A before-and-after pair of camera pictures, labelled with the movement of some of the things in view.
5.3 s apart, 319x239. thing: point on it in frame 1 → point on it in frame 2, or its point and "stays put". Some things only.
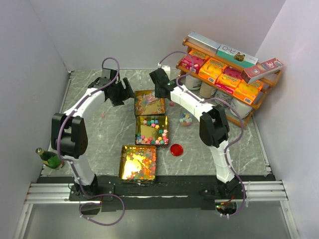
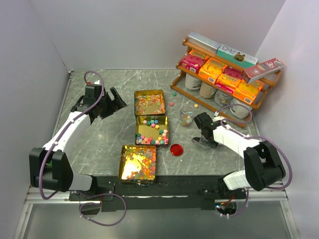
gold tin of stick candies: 145,103 stays put
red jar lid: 176,149 stays put
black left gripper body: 120,94 → 102,105
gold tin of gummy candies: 138,163 stays put
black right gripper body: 157,93 → 212,144
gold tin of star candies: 151,130 stays put
